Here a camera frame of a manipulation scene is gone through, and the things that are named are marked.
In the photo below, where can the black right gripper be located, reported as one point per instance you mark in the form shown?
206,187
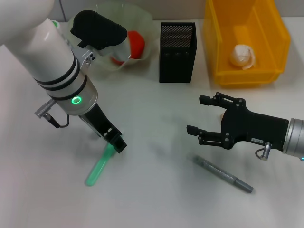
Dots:
254,133

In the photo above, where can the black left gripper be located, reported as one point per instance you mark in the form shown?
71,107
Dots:
99,121

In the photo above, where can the green pen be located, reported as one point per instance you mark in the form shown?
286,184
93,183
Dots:
98,166

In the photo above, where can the white garlic bulb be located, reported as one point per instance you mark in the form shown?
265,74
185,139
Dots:
242,57

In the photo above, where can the clear water bottle green label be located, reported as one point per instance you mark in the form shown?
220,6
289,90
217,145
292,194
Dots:
56,24

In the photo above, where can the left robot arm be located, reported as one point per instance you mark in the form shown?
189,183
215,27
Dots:
47,52

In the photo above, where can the black mesh pen holder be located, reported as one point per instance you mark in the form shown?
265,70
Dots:
178,69

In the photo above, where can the grey marker pen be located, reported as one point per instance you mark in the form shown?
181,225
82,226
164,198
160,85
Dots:
221,173

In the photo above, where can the yellow plastic bin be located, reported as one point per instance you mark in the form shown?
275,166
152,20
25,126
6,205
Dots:
249,78

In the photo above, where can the pale green glass bowl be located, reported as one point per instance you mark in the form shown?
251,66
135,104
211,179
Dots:
142,23

